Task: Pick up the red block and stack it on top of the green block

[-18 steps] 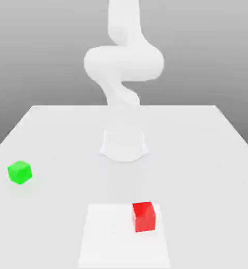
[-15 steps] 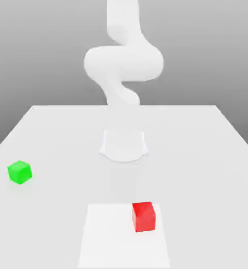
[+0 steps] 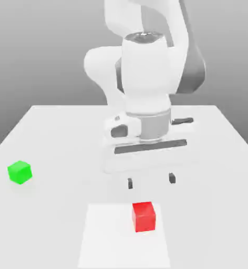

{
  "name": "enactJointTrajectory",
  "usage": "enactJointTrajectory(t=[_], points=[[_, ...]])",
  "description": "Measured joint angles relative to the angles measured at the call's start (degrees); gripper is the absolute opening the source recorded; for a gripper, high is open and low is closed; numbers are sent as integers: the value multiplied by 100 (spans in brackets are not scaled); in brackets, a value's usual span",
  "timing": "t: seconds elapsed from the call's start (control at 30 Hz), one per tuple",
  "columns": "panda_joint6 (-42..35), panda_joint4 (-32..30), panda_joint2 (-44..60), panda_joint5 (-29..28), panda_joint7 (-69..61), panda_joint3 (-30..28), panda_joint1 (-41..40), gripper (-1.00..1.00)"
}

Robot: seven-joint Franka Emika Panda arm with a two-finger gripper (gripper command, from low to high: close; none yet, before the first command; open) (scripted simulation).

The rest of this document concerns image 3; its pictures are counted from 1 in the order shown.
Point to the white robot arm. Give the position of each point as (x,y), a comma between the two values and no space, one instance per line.
(145,71)

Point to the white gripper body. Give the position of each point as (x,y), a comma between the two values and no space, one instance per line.
(149,161)

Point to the small red cube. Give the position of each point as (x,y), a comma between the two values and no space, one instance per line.
(144,218)

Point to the small green cube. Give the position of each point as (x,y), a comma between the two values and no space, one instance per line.
(19,172)

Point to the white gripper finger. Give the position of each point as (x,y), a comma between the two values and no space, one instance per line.
(172,178)
(129,183)

